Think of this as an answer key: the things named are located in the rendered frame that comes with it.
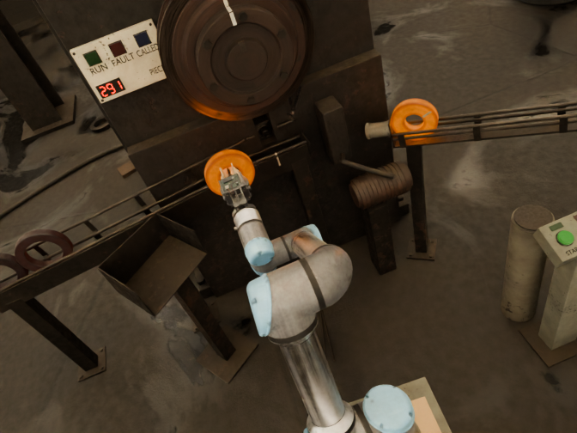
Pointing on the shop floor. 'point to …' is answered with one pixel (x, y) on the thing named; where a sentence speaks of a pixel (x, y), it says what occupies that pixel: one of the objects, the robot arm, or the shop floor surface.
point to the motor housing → (379, 210)
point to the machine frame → (61, 9)
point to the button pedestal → (557, 298)
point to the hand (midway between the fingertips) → (227, 168)
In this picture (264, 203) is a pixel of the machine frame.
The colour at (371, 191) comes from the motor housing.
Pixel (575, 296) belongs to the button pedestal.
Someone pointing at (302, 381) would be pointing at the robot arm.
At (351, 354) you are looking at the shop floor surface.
